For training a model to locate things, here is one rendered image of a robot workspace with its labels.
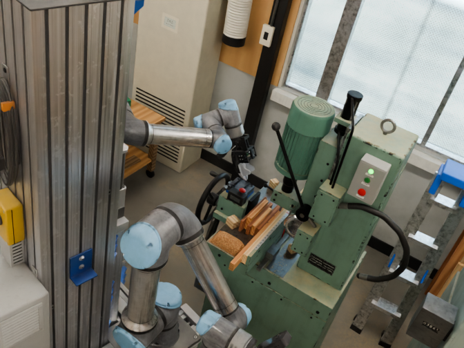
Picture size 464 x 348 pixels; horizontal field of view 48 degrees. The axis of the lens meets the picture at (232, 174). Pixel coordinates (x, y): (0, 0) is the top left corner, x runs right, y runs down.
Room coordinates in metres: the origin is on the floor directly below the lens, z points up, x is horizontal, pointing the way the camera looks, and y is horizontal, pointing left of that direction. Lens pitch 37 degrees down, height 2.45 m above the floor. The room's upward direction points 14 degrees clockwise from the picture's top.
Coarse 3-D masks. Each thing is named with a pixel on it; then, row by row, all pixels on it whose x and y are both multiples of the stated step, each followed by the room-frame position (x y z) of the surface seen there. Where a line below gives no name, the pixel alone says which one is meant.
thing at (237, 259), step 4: (280, 212) 1.85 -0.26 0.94; (264, 228) 1.72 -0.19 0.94; (260, 232) 1.68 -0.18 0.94; (256, 236) 1.65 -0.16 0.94; (252, 240) 1.62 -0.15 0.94; (248, 244) 1.59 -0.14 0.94; (244, 248) 1.57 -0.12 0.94; (248, 248) 1.57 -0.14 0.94; (240, 252) 1.54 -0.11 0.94; (244, 252) 1.54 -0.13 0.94; (236, 256) 1.51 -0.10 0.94; (240, 256) 1.51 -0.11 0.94; (232, 260) 1.48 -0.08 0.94; (236, 260) 1.48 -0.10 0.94; (240, 260) 1.51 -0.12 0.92; (232, 264) 1.46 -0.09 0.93; (236, 264) 1.48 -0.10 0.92; (232, 268) 1.46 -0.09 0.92
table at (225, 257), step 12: (264, 192) 2.02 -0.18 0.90; (276, 204) 1.94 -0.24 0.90; (216, 216) 1.81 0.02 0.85; (228, 216) 1.81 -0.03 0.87; (228, 228) 1.70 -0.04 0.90; (216, 252) 1.57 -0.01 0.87; (264, 252) 1.66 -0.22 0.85; (228, 264) 1.54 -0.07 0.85; (240, 264) 1.52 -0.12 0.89; (252, 264) 1.55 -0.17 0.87
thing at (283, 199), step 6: (276, 186) 1.86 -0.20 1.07; (276, 192) 1.83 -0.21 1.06; (282, 192) 1.83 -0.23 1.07; (294, 192) 1.85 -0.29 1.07; (276, 198) 1.82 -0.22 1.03; (282, 198) 1.81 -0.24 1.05; (288, 198) 1.80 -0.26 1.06; (294, 198) 1.80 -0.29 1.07; (282, 204) 1.81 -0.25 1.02; (288, 204) 1.80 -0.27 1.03; (294, 204) 1.79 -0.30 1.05; (288, 210) 1.80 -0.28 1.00; (294, 210) 1.78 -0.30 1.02
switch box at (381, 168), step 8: (360, 160) 1.58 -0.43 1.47; (368, 160) 1.58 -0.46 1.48; (376, 160) 1.60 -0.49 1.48; (360, 168) 1.57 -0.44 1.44; (368, 168) 1.57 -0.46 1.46; (376, 168) 1.55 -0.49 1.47; (384, 168) 1.56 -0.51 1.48; (360, 176) 1.57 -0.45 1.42; (368, 176) 1.56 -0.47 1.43; (376, 176) 1.55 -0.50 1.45; (384, 176) 1.54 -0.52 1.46; (352, 184) 1.58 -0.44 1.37; (360, 184) 1.57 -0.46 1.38; (376, 184) 1.55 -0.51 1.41; (352, 192) 1.57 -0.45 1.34; (368, 192) 1.55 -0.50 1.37; (376, 192) 1.54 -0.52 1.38; (368, 200) 1.55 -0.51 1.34
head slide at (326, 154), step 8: (328, 136) 1.79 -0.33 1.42; (336, 136) 1.80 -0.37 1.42; (320, 144) 1.74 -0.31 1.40; (328, 144) 1.73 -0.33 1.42; (336, 144) 1.74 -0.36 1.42; (320, 152) 1.74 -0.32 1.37; (328, 152) 1.73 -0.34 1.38; (336, 152) 1.72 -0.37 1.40; (320, 160) 1.74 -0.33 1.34; (328, 160) 1.72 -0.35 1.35; (312, 168) 1.74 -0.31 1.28; (320, 168) 1.73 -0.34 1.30; (328, 168) 1.72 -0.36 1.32; (312, 176) 1.74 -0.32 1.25; (320, 176) 1.73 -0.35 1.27; (328, 176) 1.72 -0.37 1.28; (312, 184) 1.73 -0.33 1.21; (320, 184) 1.72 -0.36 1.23; (304, 192) 1.74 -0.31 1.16; (312, 192) 1.73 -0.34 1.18; (304, 200) 1.74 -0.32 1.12; (312, 200) 1.73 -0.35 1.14
